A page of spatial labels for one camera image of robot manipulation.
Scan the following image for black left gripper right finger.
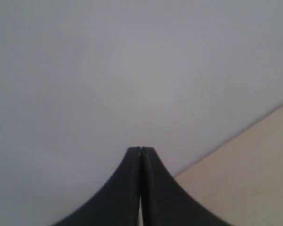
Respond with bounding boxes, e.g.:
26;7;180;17
140;147;229;226

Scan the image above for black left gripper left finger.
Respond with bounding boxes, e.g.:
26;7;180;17
55;147;141;226

